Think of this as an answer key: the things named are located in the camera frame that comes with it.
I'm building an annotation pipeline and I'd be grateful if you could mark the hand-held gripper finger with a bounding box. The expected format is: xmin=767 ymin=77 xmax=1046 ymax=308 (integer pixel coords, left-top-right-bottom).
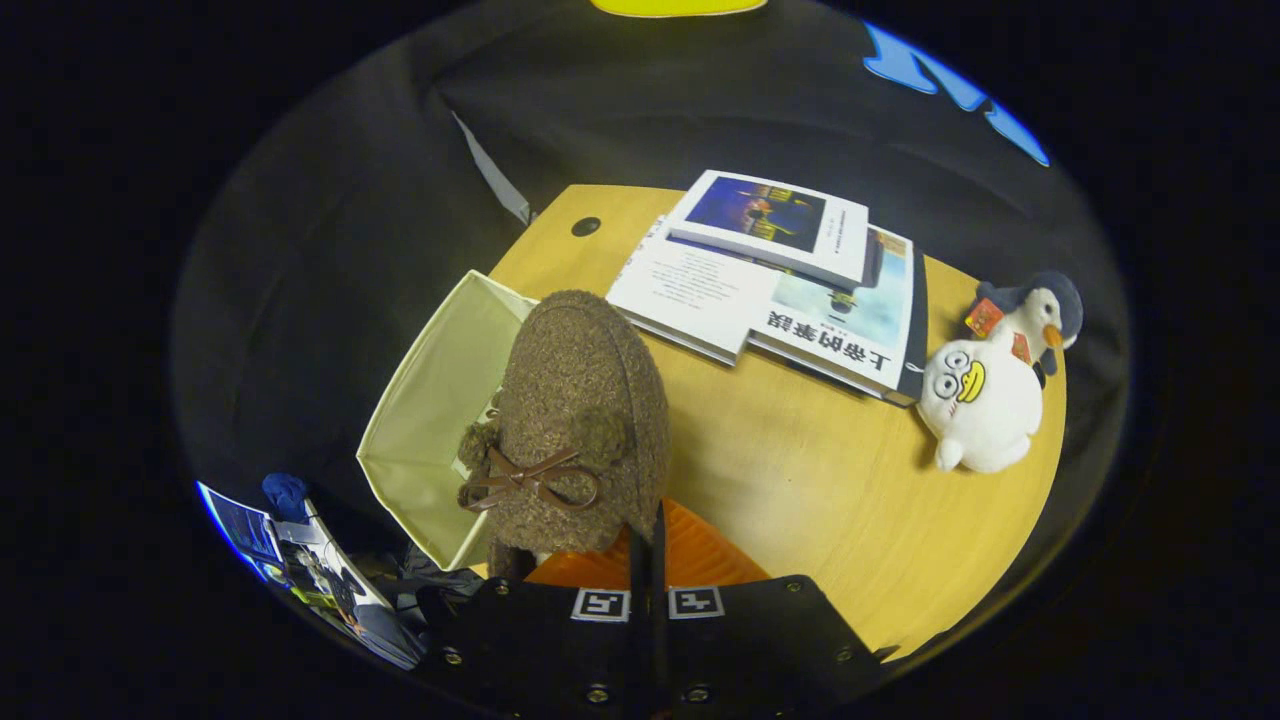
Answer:
xmin=415 ymin=525 xmax=651 ymax=720
xmin=653 ymin=500 xmax=881 ymax=720

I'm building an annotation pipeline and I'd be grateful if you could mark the navy penguin plush toy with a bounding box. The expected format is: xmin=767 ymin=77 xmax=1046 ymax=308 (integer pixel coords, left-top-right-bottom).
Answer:
xmin=964 ymin=271 xmax=1085 ymax=377

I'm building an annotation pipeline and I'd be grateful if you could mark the brown fuzzy shoe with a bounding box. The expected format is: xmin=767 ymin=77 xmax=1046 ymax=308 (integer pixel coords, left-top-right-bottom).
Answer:
xmin=457 ymin=290 xmax=672 ymax=583

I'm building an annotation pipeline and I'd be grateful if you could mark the white duck plush toy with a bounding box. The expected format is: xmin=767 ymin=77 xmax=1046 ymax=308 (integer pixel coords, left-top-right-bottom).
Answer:
xmin=917 ymin=300 xmax=1047 ymax=475

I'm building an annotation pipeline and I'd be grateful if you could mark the blue leaflet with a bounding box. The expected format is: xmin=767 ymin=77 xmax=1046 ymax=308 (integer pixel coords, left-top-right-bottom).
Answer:
xmin=196 ymin=481 xmax=276 ymax=585

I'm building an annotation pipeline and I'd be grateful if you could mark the sky cover book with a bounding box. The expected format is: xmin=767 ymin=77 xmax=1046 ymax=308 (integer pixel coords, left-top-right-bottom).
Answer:
xmin=745 ymin=225 xmax=931 ymax=408

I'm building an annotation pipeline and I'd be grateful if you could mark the blue cloth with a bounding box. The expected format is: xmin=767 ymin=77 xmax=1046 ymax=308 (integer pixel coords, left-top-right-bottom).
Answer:
xmin=261 ymin=473 xmax=314 ymax=524

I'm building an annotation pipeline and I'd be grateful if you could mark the white text booklet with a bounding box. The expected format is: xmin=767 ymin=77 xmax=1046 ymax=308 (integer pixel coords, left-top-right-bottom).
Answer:
xmin=605 ymin=214 xmax=782 ymax=367

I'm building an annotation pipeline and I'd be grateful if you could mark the cream fabric storage box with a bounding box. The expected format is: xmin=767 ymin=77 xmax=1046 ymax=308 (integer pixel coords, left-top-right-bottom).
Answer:
xmin=357 ymin=270 xmax=542 ymax=572

